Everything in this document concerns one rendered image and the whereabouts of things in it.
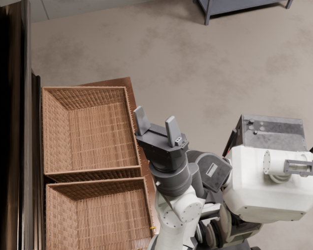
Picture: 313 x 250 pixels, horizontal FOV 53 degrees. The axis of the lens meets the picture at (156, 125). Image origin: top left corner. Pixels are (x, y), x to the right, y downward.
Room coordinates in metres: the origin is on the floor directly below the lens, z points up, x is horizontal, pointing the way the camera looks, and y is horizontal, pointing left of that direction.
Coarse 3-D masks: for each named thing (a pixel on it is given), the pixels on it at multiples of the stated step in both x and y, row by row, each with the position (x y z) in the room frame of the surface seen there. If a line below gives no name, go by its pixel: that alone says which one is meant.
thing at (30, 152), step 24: (0, 24) 1.00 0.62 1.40; (0, 48) 0.87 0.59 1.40; (0, 72) 0.75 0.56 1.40; (0, 96) 0.64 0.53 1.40; (0, 120) 0.54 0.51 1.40; (0, 144) 0.45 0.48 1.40; (0, 168) 0.37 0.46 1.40; (0, 192) 0.30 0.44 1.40; (0, 216) 0.23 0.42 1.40; (0, 240) 0.17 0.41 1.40
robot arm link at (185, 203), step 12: (192, 168) 0.30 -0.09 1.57; (192, 180) 0.28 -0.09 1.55; (168, 192) 0.23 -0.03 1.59; (180, 192) 0.24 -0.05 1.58; (192, 192) 0.25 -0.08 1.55; (168, 204) 0.23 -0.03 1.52; (180, 204) 0.22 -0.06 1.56; (192, 204) 0.22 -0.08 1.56; (180, 216) 0.19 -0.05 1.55; (192, 216) 0.20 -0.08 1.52
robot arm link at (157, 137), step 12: (156, 132) 0.33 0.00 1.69; (180, 132) 0.32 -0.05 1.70; (144, 144) 0.31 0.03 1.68; (156, 144) 0.30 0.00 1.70; (168, 144) 0.29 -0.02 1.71; (180, 144) 0.29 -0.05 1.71; (156, 156) 0.29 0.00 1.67; (168, 156) 0.27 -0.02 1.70; (180, 156) 0.27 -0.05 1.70; (156, 168) 0.28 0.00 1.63; (168, 168) 0.27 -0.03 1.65; (180, 168) 0.27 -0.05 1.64; (156, 180) 0.26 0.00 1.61; (168, 180) 0.25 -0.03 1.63; (180, 180) 0.25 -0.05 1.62
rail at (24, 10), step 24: (24, 0) 1.10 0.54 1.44; (24, 24) 0.95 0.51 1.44; (24, 48) 0.83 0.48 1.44; (24, 72) 0.71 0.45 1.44; (24, 96) 0.61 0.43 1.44; (24, 120) 0.52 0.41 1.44; (24, 144) 0.44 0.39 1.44; (24, 168) 0.36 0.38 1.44; (24, 192) 0.29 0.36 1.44; (24, 216) 0.22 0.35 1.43; (24, 240) 0.16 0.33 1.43
